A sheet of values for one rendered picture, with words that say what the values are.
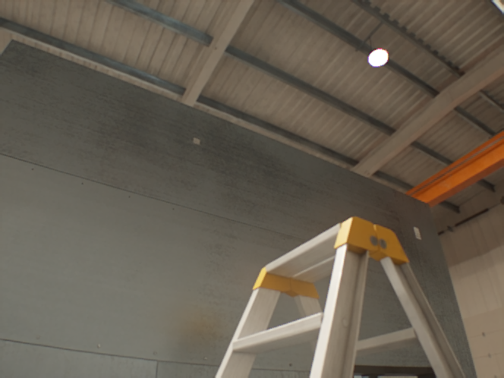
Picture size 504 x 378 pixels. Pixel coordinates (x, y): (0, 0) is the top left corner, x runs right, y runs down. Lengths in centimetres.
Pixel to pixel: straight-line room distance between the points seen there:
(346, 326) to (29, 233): 96
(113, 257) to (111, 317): 19
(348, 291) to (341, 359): 14
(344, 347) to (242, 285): 77
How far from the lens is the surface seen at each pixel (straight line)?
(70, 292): 118
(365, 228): 80
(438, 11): 791
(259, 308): 95
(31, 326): 116
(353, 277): 75
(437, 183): 973
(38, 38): 812
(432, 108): 907
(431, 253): 241
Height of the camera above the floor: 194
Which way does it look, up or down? 34 degrees up
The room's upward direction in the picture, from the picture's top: straight up
